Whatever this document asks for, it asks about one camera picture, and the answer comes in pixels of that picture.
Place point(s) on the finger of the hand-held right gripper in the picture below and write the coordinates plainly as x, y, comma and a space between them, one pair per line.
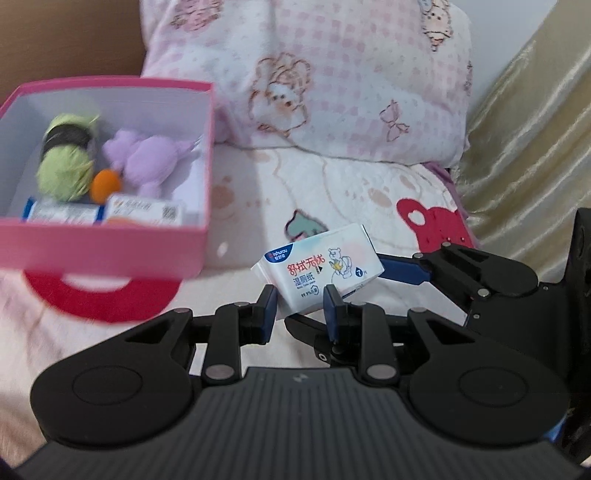
304, 327
401, 270

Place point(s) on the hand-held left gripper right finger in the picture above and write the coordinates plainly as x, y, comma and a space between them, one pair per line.
330, 311

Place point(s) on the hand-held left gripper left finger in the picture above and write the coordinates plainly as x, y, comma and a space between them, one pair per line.
270, 314

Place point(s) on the white wet wipes pack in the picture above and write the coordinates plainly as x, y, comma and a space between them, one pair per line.
318, 267

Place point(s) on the white box with orange label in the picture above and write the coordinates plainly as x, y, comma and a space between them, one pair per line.
138, 210

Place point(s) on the pink cardboard box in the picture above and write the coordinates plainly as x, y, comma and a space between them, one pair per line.
92, 249

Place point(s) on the purple plush toy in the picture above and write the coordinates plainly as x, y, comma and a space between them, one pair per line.
147, 161

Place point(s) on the orange makeup sponge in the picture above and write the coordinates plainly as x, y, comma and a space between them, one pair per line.
106, 184

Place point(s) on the blue snack packet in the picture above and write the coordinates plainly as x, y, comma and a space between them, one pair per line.
60, 213

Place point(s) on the green yarn ball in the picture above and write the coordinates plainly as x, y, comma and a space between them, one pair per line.
60, 175

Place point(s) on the printed bear blanket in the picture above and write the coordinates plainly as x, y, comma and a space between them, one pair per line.
323, 194

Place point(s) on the gold curtain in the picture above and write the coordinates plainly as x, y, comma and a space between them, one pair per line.
531, 138

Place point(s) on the pink checked pillow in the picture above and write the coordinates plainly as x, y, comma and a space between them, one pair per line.
323, 69

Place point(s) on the brown pillow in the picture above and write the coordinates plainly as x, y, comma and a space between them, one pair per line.
69, 37

